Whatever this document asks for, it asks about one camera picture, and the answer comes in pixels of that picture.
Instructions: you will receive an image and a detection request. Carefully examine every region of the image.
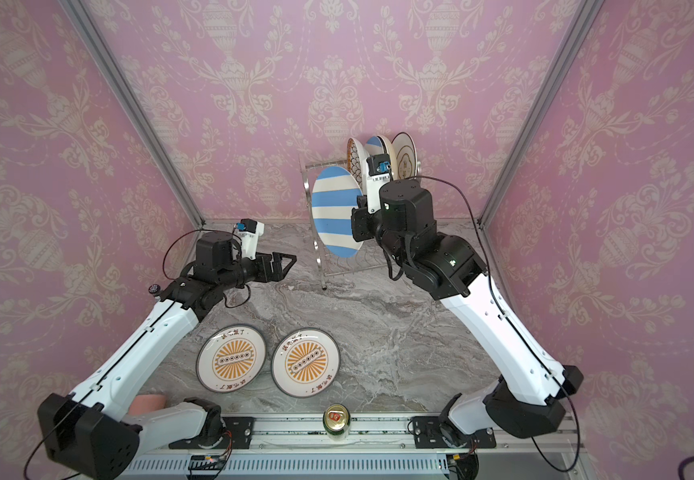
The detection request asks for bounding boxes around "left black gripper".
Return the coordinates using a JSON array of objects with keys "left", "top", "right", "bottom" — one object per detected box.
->
[{"left": 216, "top": 251, "right": 297, "bottom": 292}]

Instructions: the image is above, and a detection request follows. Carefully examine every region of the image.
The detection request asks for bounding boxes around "blue striped plate front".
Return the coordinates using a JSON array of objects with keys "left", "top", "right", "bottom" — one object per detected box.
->
[{"left": 311, "top": 166, "right": 362, "bottom": 258}]

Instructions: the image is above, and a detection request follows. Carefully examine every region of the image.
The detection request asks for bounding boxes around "blue striped plate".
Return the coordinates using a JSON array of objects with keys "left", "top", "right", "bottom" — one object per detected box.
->
[
  {"left": 364, "top": 135, "right": 391, "bottom": 156},
  {"left": 311, "top": 166, "right": 362, "bottom": 258}
]

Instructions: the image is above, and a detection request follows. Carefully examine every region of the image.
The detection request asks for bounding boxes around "floral pattern plate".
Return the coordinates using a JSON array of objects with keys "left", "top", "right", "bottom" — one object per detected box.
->
[{"left": 347, "top": 137, "right": 368, "bottom": 189}]

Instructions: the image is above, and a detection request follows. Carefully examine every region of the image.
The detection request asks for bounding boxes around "white plate dark rim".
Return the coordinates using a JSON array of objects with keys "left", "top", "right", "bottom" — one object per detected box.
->
[{"left": 392, "top": 132, "right": 419, "bottom": 180}]

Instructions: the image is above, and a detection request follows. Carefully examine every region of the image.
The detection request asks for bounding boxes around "green red rimmed white plate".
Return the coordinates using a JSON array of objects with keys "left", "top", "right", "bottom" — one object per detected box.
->
[{"left": 379, "top": 135, "right": 399, "bottom": 180}]

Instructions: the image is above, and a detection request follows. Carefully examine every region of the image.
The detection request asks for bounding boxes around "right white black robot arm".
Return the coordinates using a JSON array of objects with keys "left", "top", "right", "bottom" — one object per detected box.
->
[{"left": 351, "top": 178, "right": 583, "bottom": 444}]

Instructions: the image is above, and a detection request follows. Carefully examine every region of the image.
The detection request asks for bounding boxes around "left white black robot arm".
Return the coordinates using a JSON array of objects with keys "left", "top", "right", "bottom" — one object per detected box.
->
[{"left": 36, "top": 230, "right": 297, "bottom": 479}]

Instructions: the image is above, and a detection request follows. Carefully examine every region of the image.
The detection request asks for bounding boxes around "orange sunburst plate right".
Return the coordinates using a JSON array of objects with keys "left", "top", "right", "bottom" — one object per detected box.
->
[{"left": 271, "top": 328, "right": 341, "bottom": 399}]

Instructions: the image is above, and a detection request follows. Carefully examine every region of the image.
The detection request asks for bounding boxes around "orange sunburst plate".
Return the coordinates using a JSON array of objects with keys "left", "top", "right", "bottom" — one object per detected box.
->
[
  {"left": 271, "top": 328, "right": 341, "bottom": 399},
  {"left": 196, "top": 324, "right": 267, "bottom": 394}
]

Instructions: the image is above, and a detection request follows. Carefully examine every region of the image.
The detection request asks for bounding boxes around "orange sunburst plate left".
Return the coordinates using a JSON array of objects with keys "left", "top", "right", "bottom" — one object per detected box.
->
[{"left": 196, "top": 324, "right": 267, "bottom": 394}]

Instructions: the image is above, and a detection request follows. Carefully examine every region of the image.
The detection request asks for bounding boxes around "green gold can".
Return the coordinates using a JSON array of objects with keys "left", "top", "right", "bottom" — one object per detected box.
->
[{"left": 322, "top": 403, "right": 351, "bottom": 441}]

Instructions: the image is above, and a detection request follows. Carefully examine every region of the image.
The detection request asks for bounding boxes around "pink cup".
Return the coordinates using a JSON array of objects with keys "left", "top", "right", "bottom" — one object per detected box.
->
[{"left": 128, "top": 394, "right": 167, "bottom": 416}]

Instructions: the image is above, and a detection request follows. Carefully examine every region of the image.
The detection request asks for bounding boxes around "silver wire dish rack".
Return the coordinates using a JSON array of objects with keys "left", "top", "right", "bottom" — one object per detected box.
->
[{"left": 299, "top": 153, "right": 385, "bottom": 287}]

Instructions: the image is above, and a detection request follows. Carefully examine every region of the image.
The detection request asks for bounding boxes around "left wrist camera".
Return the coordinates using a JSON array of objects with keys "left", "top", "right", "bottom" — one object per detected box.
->
[{"left": 236, "top": 219, "right": 265, "bottom": 260}]

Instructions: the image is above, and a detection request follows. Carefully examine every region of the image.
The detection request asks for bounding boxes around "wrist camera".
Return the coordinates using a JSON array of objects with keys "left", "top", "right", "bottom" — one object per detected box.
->
[
  {"left": 236, "top": 219, "right": 265, "bottom": 260},
  {"left": 363, "top": 153, "right": 392, "bottom": 214}
]

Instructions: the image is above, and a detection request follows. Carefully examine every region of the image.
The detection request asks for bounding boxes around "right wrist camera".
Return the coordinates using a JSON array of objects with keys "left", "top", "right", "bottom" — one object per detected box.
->
[{"left": 363, "top": 153, "right": 392, "bottom": 214}]

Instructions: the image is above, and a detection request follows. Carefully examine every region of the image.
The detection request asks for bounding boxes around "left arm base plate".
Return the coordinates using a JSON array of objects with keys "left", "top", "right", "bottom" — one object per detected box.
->
[{"left": 168, "top": 416, "right": 255, "bottom": 450}]

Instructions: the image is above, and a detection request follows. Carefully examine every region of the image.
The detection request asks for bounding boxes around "aluminium rail frame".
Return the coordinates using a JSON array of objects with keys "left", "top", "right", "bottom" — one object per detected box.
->
[{"left": 115, "top": 412, "right": 596, "bottom": 479}]

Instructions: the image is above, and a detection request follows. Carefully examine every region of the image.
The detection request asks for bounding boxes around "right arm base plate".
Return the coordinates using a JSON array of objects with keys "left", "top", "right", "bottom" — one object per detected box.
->
[{"left": 410, "top": 415, "right": 497, "bottom": 450}]

